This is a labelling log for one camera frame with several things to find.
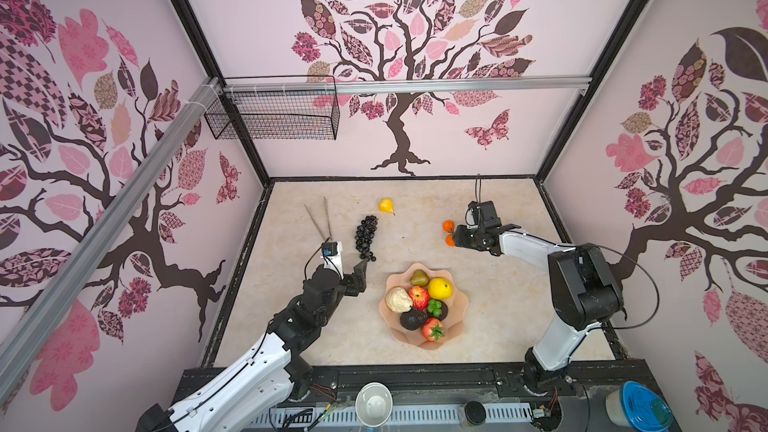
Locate orange tangerine pair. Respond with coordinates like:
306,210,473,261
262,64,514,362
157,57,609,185
442,220,456,247

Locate cream white pear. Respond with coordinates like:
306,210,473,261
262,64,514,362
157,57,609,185
385,287,413,313

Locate brown green pear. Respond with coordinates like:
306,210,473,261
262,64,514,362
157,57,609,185
410,269,430,288

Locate red apple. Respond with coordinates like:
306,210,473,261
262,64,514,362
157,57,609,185
408,285,431,311

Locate large yellow lemon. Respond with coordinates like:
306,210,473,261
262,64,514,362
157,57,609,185
427,277,453,301

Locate dark avocado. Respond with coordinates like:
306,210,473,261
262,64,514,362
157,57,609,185
400,308,428,331

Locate dark purple mangosteen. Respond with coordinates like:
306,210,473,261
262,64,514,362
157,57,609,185
426,299,449,321

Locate pink scalloped fruit bowl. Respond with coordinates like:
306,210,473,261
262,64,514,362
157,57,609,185
379,263,469,350

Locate red strawberry fruit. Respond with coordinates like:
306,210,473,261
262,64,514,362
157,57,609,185
421,318,445,343

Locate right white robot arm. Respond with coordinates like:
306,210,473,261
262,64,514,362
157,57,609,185
451,225,624,395

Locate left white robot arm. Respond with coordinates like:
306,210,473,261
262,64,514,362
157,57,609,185
136,260,368,431

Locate dark purple grape bunch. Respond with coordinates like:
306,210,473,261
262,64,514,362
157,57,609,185
355,215,378,262

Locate silver metal tongs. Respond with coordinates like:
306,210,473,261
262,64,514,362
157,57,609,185
304,197,333,242

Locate small yellow lemon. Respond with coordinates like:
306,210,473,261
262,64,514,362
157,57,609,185
378,199,395,215

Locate white cup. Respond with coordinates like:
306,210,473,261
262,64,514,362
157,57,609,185
355,382,394,428

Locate black round cap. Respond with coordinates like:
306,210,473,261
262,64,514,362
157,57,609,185
463,401,487,426

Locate blue lidded container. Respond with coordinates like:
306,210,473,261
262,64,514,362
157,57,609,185
605,381,674,432

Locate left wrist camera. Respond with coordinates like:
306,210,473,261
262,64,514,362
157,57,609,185
321,241,343,277

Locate black wire basket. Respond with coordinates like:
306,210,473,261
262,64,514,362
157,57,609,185
204,74,341,141

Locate aluminium rail back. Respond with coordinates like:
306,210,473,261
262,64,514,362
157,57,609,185
224,75,592,95

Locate aluminium rail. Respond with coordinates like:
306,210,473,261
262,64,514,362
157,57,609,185
1,77,221,400
224,75,592,95

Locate aluminium rail left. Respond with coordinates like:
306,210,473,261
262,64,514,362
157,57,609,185
1,77,221,400

